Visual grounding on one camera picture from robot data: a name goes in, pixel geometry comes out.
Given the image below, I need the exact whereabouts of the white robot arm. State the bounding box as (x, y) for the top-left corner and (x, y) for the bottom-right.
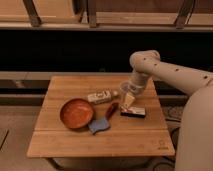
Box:
(123, 50), (213, 171)

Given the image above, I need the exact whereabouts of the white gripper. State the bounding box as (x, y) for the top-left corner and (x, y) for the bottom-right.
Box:
(122, 71), (148, 109)

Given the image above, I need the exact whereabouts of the white tube bottle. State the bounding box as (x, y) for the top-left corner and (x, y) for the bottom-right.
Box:
(87, 90), (118, 104)

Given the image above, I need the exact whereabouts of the black and white eraser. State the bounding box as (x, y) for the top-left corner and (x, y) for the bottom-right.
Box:
(121, 107), (146, 118)

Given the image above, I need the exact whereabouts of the orange bowl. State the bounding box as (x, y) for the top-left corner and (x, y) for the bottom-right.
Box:
(60, 98), (95, 129)

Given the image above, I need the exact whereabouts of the wooden table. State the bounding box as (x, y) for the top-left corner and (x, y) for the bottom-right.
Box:
(27, 75), (175, 158)

